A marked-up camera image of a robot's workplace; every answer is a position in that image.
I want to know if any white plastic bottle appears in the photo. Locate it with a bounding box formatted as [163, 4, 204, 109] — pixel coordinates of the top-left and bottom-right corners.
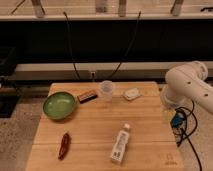
[110, 124, 130, 164]

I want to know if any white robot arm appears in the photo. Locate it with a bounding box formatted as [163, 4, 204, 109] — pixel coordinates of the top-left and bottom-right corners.
[160, 61, 213, 115]

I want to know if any green ceramic bowl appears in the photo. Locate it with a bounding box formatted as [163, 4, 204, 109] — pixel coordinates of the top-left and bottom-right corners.
[43, 92, 77, 120]

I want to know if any clear plastic cup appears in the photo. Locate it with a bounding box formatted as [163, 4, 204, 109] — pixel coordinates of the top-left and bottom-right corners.
[100, 80, 115, 102]

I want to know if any brown black rectangular block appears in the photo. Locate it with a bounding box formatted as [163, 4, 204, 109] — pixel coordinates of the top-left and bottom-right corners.
[77, 90, 98, 104]

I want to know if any small white packet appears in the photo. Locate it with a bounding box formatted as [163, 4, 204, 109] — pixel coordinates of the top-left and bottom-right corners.
[123, 88, 141, 101]

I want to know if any red chili pepper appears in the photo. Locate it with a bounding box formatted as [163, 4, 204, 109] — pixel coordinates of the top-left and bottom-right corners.
[58, 133, 71, 160]

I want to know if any blue black floor device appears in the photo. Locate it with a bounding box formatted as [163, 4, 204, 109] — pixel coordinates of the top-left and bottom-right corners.
[170, 113, 184, 128]

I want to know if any black equipment at left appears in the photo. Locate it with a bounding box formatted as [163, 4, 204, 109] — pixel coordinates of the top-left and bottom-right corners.
[0, 46, 19, 118]

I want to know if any white wall outlet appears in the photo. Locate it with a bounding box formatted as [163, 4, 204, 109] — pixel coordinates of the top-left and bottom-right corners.
[89, 71, 96, 82]

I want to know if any black floor cable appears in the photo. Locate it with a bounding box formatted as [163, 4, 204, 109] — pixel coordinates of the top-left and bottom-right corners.
[173, 99, 203, 171]

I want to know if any right black hanging cable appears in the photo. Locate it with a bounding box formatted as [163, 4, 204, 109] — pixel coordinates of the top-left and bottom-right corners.
[107, 10, 142, 81]

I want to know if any black hanging cable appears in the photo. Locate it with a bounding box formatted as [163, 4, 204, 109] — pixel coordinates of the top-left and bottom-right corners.
[62, 11, 82, 81]
[107, 10, 142, 81]

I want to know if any left black hanging cable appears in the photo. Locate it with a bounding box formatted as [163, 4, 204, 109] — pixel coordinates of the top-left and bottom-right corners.
[62, 11, 82, 81]

